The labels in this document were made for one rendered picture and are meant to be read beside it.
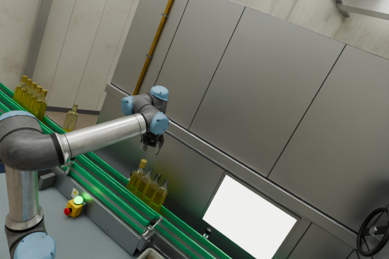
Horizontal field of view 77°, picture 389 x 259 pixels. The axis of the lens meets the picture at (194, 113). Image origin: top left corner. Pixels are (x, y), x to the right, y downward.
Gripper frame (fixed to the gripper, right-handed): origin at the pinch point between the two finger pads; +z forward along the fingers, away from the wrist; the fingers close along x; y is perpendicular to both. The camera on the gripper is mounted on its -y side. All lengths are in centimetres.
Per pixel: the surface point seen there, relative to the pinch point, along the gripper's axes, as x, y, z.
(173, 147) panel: 6.6, -21.1, 11.5
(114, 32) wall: -173, -274, 41
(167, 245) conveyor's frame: 22, 15, 46
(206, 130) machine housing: 22.5, -25.2, -4.2
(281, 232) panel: 74, 2, 21
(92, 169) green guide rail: -35.0, -5.2, 34.7
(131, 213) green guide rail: -1.4, 12.7, 34.1
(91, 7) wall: -195, -247, 7
